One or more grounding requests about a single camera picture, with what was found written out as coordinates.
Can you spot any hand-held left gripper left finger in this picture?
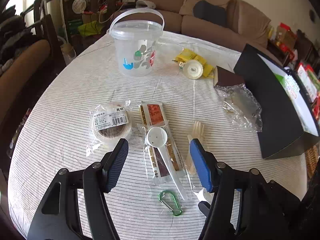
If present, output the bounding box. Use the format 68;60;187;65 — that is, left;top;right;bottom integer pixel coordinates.
26;138;129;240

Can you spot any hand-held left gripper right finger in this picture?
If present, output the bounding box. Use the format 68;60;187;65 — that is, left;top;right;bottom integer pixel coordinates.
189;138;288;240

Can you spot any clear pack of wooden forks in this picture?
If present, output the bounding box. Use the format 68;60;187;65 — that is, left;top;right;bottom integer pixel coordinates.
186;120;215;203

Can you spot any tape roll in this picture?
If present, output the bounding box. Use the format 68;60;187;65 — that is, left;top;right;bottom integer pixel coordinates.
86;99;135;155

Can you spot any clear bag with metal hooks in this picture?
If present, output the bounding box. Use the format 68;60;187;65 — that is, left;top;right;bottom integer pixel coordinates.
215;83;263;133

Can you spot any black box with white inside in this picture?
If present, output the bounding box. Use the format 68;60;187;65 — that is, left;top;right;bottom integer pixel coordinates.
234;43;320;160

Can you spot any yellow sachet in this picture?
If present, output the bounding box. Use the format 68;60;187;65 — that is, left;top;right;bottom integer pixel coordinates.
175;48;215;79

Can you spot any white plastic spoon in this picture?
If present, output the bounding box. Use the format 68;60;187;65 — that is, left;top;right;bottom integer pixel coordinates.
146;127;187;201

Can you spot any green carabiner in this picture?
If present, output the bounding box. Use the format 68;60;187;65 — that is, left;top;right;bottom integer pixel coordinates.
158;190;183;217

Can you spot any brown cardboard wedge box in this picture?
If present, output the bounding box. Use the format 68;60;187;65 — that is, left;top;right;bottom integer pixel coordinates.
213;65;247;89

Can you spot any white round plastic disc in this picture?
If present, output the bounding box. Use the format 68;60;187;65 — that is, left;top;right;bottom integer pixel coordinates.
180;59;206;80

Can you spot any wicker basket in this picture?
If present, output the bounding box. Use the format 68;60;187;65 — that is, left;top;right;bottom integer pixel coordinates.
305;145;320;178

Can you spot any green packet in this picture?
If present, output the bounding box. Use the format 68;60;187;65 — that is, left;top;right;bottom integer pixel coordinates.
274;71;300;99

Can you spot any clear water bottle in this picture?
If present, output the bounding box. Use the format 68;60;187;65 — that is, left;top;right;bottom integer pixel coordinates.
61;42;77;65

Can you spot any bright green bag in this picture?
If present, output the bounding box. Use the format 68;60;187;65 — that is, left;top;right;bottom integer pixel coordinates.
77;21;105;37

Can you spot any brown armchair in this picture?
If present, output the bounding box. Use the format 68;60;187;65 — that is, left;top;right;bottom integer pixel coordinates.
0;39;54;135

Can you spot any red and white snack packet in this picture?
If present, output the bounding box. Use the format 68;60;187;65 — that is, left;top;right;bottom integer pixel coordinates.
296;62;320;103

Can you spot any brown sofa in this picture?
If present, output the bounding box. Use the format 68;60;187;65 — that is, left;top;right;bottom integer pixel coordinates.
135;0;275;53

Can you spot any dark blue cushion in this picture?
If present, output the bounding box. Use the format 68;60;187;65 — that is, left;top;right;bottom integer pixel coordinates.
193;0;228;28

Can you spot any dark wooden chair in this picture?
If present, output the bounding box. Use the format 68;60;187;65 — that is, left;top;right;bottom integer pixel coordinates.
34;0;65;53

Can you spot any large beige plush cushion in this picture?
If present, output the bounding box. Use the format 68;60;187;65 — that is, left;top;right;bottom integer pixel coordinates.
227;0;272;40

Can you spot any white rounded device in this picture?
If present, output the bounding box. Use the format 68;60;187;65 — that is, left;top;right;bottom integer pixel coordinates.
135;0;156;9

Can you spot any round table clock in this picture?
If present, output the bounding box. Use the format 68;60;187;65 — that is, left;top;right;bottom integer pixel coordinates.
72;0;87;13

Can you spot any white floor stand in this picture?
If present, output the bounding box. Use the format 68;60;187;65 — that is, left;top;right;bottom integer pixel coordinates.
42;0;69;43

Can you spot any pile of dark clothes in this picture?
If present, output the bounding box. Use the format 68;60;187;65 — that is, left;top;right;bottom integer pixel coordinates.
0;4;38;73

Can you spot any clear plastic bucket with handle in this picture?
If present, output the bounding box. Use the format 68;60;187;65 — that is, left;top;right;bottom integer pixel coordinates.
109;8;165;77

